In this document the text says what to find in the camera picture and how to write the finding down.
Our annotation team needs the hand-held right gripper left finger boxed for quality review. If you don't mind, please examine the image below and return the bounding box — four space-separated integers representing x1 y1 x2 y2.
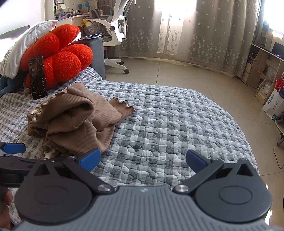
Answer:
33 148 114 193

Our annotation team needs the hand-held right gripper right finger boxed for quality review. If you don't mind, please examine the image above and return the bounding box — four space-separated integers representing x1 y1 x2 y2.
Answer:
173 150 255 193

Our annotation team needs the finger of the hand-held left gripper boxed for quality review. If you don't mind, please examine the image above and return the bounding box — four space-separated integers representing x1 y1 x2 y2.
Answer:
0 155 41 166
0 143 26 155

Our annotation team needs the brown ribbed sweater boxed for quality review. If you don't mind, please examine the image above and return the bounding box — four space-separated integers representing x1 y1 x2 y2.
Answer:
27 83 137 159

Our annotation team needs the person's left hand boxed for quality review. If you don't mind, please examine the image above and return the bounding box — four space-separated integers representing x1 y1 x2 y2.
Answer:
0 189 13 230

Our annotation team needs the grey checked quilt blanket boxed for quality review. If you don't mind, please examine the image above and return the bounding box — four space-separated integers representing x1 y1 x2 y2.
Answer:
0 67 260 231

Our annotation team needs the blue plush toy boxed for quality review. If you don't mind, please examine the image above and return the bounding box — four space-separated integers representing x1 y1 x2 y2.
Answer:
0 74 25 96

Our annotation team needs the black smartphone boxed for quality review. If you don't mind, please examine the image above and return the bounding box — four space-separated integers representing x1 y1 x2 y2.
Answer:
28 56 48 100

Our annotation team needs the white paper bag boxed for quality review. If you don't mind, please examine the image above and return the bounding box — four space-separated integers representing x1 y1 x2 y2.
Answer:
262 88 284 120

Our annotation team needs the white pillow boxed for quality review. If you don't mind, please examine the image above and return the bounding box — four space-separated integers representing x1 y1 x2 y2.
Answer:
0 20 58 79

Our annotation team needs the red flower cushion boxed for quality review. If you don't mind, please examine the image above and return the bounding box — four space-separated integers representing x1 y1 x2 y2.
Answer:
20 24 93 89

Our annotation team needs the wooden desk with shelves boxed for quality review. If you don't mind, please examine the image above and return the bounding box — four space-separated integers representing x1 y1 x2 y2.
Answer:
242 29 284 106

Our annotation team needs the dark magazine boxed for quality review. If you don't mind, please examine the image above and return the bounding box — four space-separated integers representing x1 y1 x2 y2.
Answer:
72 33 103 42

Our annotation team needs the grey flower curtain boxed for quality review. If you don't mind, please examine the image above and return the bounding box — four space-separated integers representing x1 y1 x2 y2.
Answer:
98 0 264 78

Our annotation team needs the white office chair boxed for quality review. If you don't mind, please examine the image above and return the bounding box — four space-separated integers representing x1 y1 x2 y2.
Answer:
83 0 130 74

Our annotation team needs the grey bag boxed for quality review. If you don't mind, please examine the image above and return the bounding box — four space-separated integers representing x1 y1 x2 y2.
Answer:
83 9 111 37

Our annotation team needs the white desk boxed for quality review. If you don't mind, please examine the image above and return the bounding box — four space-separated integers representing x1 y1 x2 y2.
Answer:
54 13 94 27

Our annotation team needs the thin black floor cable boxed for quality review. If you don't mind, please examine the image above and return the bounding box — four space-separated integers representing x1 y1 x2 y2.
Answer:
273 145 284 169

